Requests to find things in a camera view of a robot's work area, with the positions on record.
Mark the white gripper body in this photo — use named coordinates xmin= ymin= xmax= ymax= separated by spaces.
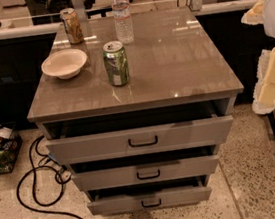
xmin=252 ymin=47 xmax=275 ymax=115

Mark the grey drawer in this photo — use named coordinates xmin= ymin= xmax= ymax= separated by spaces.
xmin=87 ymin=186 xmax=212 ymax=216
xmin=72 ymin=155 xmax=219 ymax=191
xmin=46 ymin=115 xmax=233 ymax=165

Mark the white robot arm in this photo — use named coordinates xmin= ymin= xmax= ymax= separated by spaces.
xmin=241 ymin=0 xmax=275 ymax=115

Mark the grey drawer cabinet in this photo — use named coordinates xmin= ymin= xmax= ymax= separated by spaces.
xmin=27 ymin=7 xmax=244 ymax=204

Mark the clear plastic water bottle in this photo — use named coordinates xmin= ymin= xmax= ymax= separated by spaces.
xmin=111 ymin=0 xmax=134 ymax=44

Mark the green soda can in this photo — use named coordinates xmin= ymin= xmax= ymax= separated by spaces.
xmin=103 ymin=41 xmax=129 ymax=87

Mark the white bowl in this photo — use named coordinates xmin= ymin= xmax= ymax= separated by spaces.
xmin=41 ymin=48 xmax=87 ymax=80

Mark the gold soda can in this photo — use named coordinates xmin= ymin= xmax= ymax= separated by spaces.
xmin=60 ymin=8 xmax=84 ymax=44

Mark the black office chair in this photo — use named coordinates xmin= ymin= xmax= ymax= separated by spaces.
xmin=23 ymin=0 xmax=98 ymax=27

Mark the black floor cable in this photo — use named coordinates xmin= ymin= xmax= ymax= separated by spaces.
xmin=8 ymin=128 xmax=98 ymax=219

